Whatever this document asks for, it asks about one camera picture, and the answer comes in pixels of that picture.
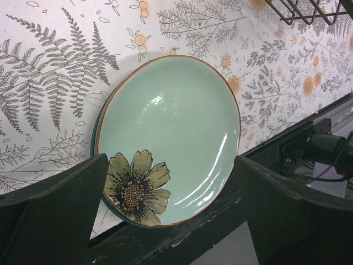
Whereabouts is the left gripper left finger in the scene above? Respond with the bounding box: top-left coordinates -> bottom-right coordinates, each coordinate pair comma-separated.
1,154 -> 108,264

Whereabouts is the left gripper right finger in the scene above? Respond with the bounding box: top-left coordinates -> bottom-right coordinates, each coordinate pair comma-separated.
234,156 -> 352,264

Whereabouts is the green flower deep plate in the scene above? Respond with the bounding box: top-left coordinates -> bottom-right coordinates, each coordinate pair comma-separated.
94,55 -> 240,227

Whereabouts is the black wire dish rack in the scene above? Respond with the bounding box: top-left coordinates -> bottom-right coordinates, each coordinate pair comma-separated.
265,0 -> 352,26

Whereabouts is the floral table mat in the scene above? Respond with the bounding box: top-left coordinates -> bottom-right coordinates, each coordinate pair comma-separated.
1,1 -> 352,195

